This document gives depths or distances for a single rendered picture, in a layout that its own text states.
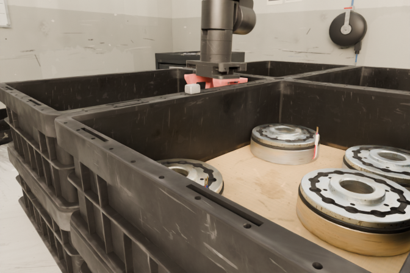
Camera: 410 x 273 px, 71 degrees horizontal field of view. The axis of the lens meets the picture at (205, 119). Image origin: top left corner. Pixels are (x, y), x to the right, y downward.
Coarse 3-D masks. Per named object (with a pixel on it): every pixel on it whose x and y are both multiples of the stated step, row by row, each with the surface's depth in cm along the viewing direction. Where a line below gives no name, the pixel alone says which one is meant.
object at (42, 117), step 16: (32, 80) 52; (48, 80) 53; (64, 80) 55; (256, 80) 52; (0, 96) 45; (16, 96) 37; (160, 96) 37; (16, 112) 38; (32, 112) 32; (48, 112) 29; (64, 112) 29; (48, 128) 29
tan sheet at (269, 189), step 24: (240, 168) 40; (264, 168) 40; (288, 168) 40; (312, 168) 40; (240, 192) 34; (264, 192) 34; (288, 192) 34; (264, 216) 29; (288, 216) 29; (312, 240) 26; (360, 264) 23; (384, 264) 23
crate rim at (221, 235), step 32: (192, 96) 38; (64, 128) 25; (96, 160) 21; (128, 160) 18; (128, 192) 18; (160, 192) 15; (192, 192) 14; (192, 224) 14; (224, 224) 12; (256, 224) 12; (224, 256) 12; (256, 256) 11; (288, 256) 10; (320, 256) 10
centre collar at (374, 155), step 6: (372, 150) 36; (378, 150) 36; (384, 150) 36; (390, 150) 36; (372, 156) 35; (378, 156) 34; (390, 156) 36; (396, 156) 36; (402, 156) 35; (408, 156) 34; (378, 162) 34; (384, 162) 33; (390, 162) 33; (396, 162) 33; (402, 162) 33; (408, 162) 33
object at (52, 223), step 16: (16, 160) 45; (16, 176) 53; (32, 176) 40; (32, 192) 47; (32, 208) 48; (48, 208) 35; (32, 224) 47; (48, 224) 39; (64, 224) 32; (48, 240) 43; (64, 240) 35; (64, 256) 39; (80, 256) 34; (64, 272) 37; (80, 272) 35
